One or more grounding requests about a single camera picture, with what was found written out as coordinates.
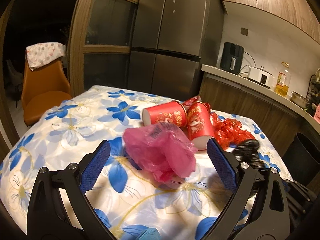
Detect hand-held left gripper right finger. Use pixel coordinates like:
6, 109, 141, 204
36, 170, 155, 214
200, 138, 290, 240

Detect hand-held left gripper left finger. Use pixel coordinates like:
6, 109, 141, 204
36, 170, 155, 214
26, 139, 118, 240

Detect black plastic bag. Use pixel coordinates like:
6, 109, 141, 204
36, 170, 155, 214
232, 139, 266, 169

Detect red plastic bag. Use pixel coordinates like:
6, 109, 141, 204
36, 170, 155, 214
209, 112, 255, 148

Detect black trash bin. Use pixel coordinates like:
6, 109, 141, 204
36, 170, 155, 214
282, 132, 320, 188

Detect red paper cup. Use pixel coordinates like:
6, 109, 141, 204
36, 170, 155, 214
142, 101, 188, 128
187, 102, 215, 151
182, 95, 202, 106

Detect pink plastic bag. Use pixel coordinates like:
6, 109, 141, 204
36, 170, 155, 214
123, 123, 198, 183

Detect blue floral tablecloth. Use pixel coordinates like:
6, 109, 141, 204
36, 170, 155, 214
0, 85, 294, 240

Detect kitchen counter with wooden cabinets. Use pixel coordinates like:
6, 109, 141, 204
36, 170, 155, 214
200, 64, 320, 155

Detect orange chair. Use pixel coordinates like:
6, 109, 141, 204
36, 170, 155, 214
21, 60, 72, 127

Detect white electric cooker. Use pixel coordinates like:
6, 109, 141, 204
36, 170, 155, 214
247, 66, 273, 85

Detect steel basin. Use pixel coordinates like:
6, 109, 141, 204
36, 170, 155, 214
290, 91, 310, 109

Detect cooking oil bottle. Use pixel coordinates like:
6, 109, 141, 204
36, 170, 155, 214
275, 62, 292, 97

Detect black air fryer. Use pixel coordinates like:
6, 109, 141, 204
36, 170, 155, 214
220, 42, 245, 75

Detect black dish rack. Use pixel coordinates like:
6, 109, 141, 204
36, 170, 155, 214
305, 67, 320, 113

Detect spotted white cloth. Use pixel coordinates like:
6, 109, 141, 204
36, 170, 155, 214
26, 42, 66, 70

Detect dark grey refrigerator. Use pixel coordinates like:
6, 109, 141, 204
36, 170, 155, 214
126, 0, 224, 98

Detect wooden glass sliding door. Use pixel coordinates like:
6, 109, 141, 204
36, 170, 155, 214
67, 0, 140, 95

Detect black power cable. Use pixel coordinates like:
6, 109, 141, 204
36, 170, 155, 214
239, 51, 256, 77

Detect wooden wall cabinets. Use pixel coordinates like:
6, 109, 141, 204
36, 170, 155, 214
221, 0, 320, 45

